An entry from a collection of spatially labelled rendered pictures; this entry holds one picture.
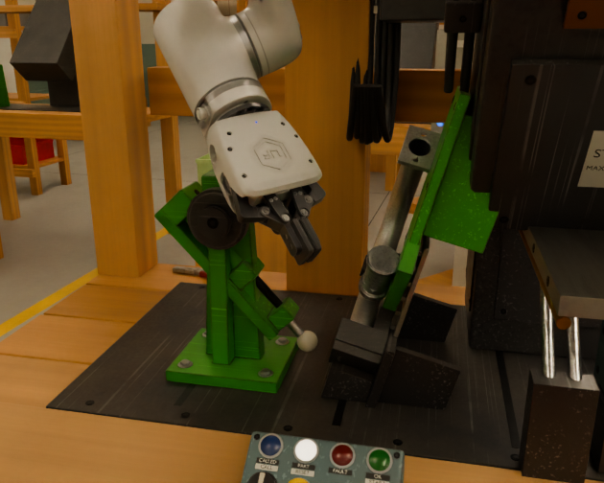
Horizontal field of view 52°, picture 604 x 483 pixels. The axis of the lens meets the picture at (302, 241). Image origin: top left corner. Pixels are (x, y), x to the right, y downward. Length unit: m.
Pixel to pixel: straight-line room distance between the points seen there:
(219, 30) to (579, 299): 0.46
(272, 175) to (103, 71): 0.61
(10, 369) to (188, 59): 0.52
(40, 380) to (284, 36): 0.56
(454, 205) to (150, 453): 0.43
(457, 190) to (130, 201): 0.70
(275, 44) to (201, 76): 0.09
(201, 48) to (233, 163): 0.15
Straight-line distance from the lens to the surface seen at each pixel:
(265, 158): 0.66
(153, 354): 0.92
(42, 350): 1.03
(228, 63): 0.71
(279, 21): 0.73
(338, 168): 1.08
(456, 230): 0.71
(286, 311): 0.80
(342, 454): 0.62
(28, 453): 0.77
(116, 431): 0.77
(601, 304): 0.55
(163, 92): 1.25
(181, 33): 0.74
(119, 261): 1.27
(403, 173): 0.80
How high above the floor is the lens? 1.32
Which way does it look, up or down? 18 degrees down
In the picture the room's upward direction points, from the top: straight up
